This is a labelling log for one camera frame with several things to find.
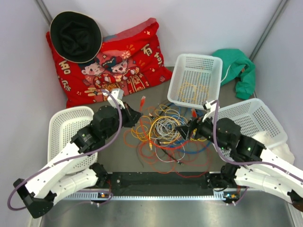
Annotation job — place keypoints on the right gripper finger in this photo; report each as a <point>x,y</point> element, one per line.
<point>185,133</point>
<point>184,127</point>

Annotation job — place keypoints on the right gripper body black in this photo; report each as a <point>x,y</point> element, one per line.
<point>205,129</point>

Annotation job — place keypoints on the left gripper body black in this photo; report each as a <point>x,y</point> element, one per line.
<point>126,117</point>

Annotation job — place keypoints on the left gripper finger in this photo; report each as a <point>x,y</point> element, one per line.
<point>135,119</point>
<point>133,112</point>

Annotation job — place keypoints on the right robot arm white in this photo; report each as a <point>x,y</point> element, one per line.
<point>249,163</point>

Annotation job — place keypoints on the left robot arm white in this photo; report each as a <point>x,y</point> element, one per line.
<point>58,179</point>

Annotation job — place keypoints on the white basket centre back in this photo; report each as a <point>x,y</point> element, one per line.
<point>195,79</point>

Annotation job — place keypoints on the white basket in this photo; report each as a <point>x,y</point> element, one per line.
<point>195,79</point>
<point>64,125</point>
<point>254,116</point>

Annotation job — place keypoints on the white basket right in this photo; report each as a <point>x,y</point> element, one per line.
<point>254,116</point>

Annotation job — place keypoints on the black base bar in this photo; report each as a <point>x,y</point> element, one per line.
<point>156,184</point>

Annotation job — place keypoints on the red printed pillow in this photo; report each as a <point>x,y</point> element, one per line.
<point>130,60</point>

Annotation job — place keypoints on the white basket left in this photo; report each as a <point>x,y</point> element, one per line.
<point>64,125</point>

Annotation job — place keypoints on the green cloth garment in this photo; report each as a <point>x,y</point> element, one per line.
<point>236,65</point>

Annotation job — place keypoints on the white cloth under basket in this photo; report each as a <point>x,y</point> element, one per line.
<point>282,150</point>

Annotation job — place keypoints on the black round hat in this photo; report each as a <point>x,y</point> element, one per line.
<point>76,37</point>

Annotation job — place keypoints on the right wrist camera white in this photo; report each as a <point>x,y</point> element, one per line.
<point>210,108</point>

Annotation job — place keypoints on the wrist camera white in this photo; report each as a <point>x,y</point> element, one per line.
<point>113,96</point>
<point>210,108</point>

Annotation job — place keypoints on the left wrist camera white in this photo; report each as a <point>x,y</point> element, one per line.
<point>113,96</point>

